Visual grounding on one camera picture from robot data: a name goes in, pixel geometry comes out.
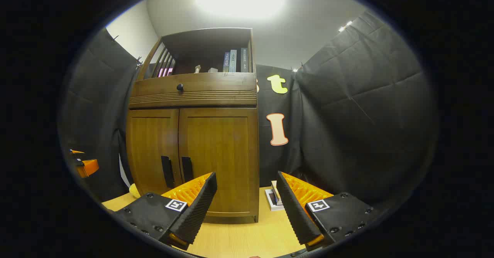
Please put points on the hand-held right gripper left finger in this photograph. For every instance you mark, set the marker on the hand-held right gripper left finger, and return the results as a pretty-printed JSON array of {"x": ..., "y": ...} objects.
[{"x": 198, "y": 207}]

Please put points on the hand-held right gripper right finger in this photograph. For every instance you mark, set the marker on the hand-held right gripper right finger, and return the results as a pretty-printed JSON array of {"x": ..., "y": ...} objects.
[{"x": 295, "y": 211}]

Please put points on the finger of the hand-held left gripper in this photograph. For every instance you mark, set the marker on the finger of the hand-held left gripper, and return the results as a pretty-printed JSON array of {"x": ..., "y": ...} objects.
[
  {"x": 89, "y": 167},
  {"x": 76, "y": 151}
]

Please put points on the wooden shoe cabinet door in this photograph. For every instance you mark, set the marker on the wooden shoe cabinet door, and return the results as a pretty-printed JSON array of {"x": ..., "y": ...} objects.
[
  {"x": 152, "y": 146},
  {"x": 224, "y": 146}
]

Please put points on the wooden double-door shoe cabinet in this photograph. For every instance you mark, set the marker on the wooden double-door shoe cabinet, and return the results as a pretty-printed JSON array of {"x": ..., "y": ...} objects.
[{"x": 193, "y": 101}]

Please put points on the white flat book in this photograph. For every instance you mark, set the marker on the white flat book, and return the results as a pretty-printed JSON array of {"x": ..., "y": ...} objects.
[{"x": 271, "y": 204}]

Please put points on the black backdrop cloth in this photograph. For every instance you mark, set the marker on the black backdrop cloth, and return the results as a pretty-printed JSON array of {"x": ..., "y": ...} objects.
[{"x": 366, "y": 115}]

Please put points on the wooden drawer with black knob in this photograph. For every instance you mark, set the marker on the wooden drawer with black knob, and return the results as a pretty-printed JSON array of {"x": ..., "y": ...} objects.
[{"x": 216, "y": 84}]

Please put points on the light grey book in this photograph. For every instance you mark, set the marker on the light grey book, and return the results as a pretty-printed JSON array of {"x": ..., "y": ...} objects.
[{"x": 233, "y": 61}]

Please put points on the small ceiling lamp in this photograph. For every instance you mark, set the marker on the small ceiling lamp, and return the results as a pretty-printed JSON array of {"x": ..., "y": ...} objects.
[{"x": 344, "y": 26}]

